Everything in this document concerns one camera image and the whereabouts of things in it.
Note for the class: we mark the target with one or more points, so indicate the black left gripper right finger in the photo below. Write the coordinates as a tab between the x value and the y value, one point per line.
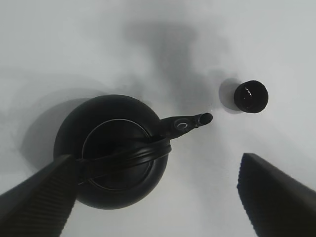
276	204

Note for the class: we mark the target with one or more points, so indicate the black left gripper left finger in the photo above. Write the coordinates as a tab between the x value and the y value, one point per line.
41	205

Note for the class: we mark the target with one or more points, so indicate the black round teapot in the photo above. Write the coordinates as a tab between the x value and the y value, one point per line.
121	148

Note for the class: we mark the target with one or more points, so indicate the small black teacup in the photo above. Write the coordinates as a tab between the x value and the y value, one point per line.
251	97

